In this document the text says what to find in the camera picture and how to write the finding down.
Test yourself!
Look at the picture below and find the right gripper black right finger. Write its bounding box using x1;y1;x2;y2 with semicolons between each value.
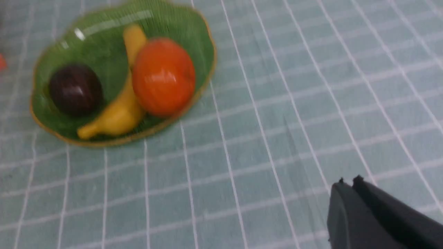
352;175;443;249

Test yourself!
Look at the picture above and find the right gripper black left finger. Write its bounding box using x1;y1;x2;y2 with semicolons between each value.
327;178;408;249

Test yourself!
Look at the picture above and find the orange toy persimmon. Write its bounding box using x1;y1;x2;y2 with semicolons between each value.
132;37;196;118

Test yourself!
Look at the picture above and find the yellow toy banana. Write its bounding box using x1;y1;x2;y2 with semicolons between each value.
77;24;147;140

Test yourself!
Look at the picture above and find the dark purple toy mangosteen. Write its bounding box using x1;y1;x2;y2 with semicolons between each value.
48;63;104;118

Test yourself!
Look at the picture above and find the green checkered tablecloth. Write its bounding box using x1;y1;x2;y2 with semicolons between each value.
1;0;442;249

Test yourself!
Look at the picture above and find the green leaf-shaped glass plate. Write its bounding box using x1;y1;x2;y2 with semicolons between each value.
30;0;217;148

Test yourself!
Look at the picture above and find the orange foam cube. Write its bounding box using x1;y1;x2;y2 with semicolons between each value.
0;54;8;71

